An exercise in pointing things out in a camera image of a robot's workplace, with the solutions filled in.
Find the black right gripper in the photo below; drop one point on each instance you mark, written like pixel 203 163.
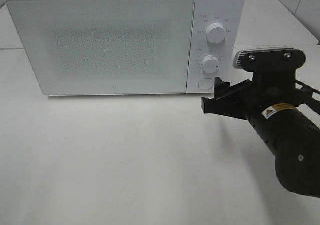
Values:
pixel 268 101

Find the round white door button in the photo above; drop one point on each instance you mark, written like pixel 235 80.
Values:
pixel 206 84

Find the white timer knob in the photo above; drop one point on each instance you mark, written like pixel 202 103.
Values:
pixel 210 64

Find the white microwave door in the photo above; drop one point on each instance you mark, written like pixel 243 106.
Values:
pixel 106 47

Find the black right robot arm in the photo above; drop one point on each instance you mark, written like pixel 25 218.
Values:
pixel 297 152

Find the upper white power knob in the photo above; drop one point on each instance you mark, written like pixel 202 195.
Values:
pixel 215 32

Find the white microwave oven body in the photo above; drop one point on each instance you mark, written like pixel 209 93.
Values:
pixel 215 7

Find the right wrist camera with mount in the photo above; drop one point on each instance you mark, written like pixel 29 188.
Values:
pixel 275 63

